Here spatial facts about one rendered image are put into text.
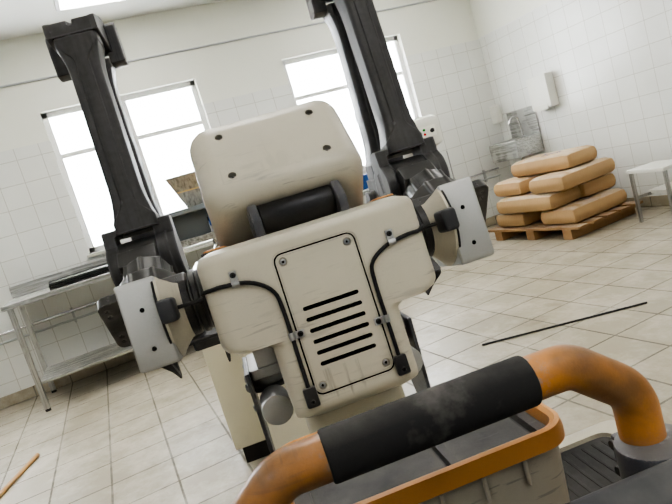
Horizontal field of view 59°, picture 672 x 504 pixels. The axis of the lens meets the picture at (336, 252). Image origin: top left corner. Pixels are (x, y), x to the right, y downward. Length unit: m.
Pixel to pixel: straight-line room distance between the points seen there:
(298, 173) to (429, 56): 6.29
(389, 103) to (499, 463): 0.63
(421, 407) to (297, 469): 0.09
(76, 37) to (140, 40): 5.06
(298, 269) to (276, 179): 0.12
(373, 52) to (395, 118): 0.11
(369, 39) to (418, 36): 6.00
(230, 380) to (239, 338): 2.02
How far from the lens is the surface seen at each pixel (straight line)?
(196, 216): 2.68
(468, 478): 0.48
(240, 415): 2.77
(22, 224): 5.80
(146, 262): 0.85
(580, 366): 0.44
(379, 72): 0.98
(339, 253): 0.70
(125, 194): 0.92
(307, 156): 0.75
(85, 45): 0.99
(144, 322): 0.77
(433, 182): 0.86
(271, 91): 6.16
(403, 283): 0.72
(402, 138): 0.95
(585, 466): 0.67
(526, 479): 0.51
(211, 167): 0.76
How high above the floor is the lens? 1.16
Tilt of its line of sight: 8 degrees down
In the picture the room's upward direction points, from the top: 17 degrees counter-clockwise
